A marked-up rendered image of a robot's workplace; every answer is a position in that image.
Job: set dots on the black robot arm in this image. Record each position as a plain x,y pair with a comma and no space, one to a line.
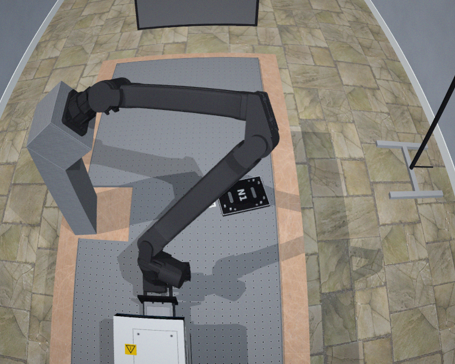
258,143

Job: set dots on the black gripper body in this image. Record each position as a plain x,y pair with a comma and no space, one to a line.
148,285

